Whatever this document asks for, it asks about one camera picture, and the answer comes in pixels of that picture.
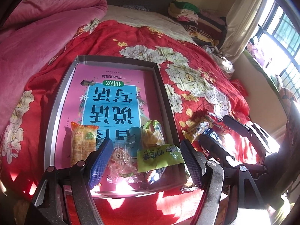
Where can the red candy packet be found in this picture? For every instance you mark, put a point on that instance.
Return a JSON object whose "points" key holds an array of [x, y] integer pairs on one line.
{"points": [[213, 117]]}

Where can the blue white wafer bar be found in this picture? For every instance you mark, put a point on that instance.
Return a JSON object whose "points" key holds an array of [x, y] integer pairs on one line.
{"points": [[154, 175]]}

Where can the pink and blue book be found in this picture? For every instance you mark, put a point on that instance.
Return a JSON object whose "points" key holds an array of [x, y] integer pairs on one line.
{"points": [[110, 112]]}

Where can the red plastic bag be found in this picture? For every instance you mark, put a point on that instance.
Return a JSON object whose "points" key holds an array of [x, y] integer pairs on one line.
{"points": [[239, 86]]}

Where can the pink plush blanket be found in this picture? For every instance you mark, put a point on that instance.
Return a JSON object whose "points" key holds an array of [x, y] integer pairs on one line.
{"points": [[39, 42]]}

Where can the window with metal bars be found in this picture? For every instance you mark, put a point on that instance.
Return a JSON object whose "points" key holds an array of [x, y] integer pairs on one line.
{"points": [[276, 47]]}

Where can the clear round pastry packet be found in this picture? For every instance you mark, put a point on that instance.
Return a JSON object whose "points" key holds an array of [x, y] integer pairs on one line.
{"points": [[121, 165]]}

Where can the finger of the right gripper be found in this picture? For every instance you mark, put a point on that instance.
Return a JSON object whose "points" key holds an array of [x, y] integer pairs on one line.
{"points": [[216, 150], [263, 142]]}

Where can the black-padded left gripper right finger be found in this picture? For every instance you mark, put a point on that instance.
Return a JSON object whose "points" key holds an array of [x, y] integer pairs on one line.
{"points": [[195, 162]]}

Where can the clear meat floss cake packet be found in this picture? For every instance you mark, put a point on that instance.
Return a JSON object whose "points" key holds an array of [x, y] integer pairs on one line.
{"points": [[152, 134]]}

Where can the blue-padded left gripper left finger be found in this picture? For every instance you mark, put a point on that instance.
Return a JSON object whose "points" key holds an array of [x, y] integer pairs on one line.
{"points": [[97, 162]]}

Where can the yellow candy packet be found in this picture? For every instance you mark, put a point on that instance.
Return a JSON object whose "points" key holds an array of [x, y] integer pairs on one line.
{"points": [[196, 131]]}

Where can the beige curtain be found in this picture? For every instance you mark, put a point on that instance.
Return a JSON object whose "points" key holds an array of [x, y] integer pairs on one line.
{"points": [[242, 19]]}

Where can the pile of folded clothes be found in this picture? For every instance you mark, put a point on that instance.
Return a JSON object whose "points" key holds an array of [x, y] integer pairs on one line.
{"points": [[203, 27]]}

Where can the red floral quilt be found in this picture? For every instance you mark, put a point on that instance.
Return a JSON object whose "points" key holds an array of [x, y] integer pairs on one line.
{"points": [[193, 81]]}

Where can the green milk stick snack packet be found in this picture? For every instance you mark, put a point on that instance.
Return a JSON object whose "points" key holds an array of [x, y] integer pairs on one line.
{"points": [[158, 157]]}

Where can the orange patterned cushion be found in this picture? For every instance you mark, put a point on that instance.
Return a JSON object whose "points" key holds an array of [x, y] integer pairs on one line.
{"points": [[287, 98]]}

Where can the orange long cracker packet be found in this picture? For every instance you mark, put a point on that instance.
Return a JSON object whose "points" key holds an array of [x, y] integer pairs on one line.
{"points": [[83, 141]]}

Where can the white grey cloth bundle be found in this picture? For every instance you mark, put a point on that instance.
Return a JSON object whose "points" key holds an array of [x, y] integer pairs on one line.
{"points": [[220, 60]]}

